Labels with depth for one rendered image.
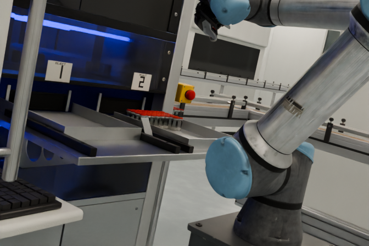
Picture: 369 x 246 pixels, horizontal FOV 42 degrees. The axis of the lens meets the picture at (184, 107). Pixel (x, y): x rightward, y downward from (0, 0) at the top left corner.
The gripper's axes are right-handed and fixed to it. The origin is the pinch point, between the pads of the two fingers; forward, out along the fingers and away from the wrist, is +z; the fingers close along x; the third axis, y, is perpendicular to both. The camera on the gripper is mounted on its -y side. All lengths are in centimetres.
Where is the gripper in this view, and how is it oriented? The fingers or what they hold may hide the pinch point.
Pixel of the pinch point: (211, 28)
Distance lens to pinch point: 134.5
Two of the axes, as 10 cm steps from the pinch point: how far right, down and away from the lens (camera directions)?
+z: 1.2, 3.9, 9.1
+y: 6.3, 6.8, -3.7
